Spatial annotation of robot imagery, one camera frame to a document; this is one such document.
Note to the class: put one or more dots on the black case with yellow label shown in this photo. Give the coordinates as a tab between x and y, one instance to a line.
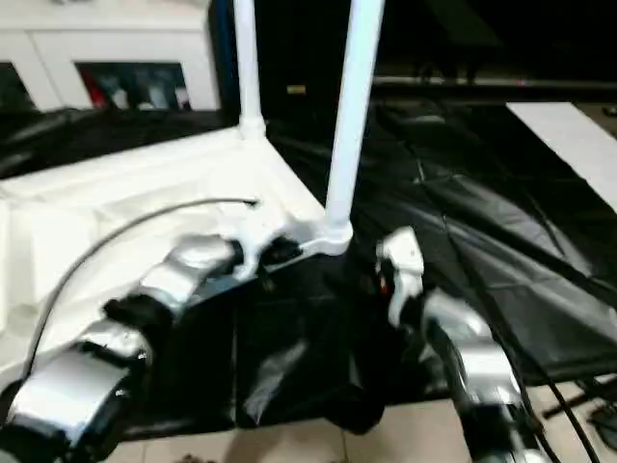
299	43

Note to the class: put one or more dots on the dark round floor object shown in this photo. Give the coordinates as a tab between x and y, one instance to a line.
605	418

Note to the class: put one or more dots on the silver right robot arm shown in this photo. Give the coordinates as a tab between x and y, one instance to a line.
472	337

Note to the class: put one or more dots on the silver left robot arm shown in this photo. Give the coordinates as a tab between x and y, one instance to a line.
183	275

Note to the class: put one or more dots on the silver metal bar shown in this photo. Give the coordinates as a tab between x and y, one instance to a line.
506	83

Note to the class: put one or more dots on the black mat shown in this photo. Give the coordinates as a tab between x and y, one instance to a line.
482	231

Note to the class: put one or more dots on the white plastic table leg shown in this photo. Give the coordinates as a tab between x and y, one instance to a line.
248	72
354	106

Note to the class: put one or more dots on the small black flat object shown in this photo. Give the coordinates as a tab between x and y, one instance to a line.
609	112

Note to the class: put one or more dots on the white cabinet with windows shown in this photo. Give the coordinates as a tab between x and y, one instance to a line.
120	38

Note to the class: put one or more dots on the white plastic table top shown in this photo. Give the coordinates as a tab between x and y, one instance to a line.
120	193

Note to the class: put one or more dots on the black metal table frame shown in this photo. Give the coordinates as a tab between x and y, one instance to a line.
566	404

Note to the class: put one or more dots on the white flat board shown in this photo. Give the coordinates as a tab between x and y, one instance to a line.
569	140

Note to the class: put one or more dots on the red fire extinguisher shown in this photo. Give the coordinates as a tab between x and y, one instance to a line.
99	94

